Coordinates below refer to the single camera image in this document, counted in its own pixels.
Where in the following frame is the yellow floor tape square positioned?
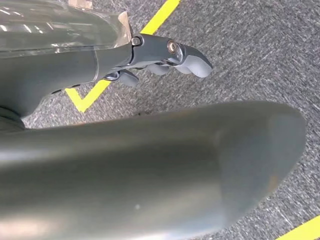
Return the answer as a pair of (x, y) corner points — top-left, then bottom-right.
(65, 0), (181, 114)

